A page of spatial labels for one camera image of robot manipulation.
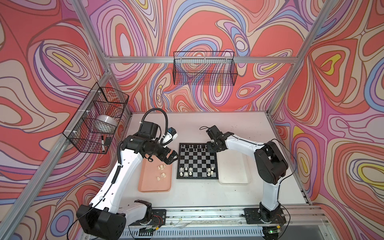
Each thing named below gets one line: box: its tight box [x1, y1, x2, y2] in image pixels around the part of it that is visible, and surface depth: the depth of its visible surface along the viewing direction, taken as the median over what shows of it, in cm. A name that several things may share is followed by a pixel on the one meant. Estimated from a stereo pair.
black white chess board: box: [176, 143, 219, 180], surface depth 92 cm
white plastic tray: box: [216, 149, 251, 185], surface depth 90 cm
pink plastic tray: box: [138, 154, 172, 193], surface depth 88 cm
